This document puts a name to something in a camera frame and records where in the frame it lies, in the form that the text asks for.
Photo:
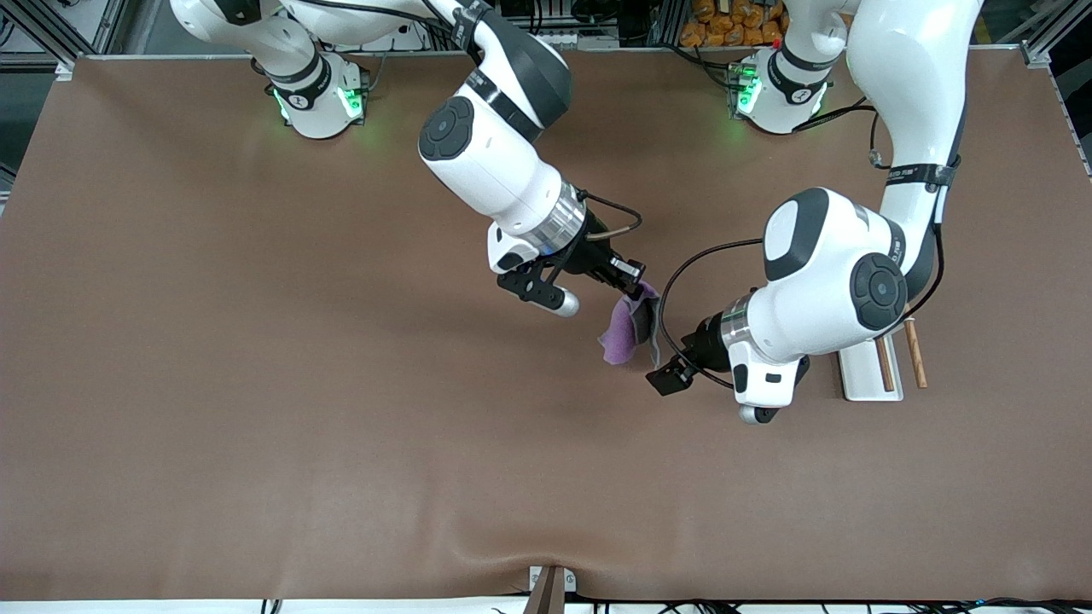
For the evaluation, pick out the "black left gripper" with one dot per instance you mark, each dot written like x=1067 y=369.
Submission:
x=707 y=342

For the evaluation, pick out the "purple towel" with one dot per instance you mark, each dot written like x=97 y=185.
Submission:
x=616 y=341

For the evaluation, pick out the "metal bracket with brown post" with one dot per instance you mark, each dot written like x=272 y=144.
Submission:
x=546 y=593

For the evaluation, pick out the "aluminium frame profile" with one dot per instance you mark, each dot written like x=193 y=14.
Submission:
x=113 y=26
x=1036 y=51

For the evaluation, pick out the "white multi-port device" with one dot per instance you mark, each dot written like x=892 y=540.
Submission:
x=576 y=39

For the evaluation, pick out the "black electronics unit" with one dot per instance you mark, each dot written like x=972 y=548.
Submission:
x=589 y=10

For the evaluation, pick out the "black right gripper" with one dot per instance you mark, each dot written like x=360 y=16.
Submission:
x=592 y=254

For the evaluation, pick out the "orange snack bags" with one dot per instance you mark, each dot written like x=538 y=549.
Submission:
x=725 y=26

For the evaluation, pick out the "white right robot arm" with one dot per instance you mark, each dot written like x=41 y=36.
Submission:
x=495 y=162

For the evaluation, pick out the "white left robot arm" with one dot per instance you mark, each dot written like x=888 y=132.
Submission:
x=819 y=298

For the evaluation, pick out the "white rack with wooden bars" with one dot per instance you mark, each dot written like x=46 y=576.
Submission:
x=862 y=379

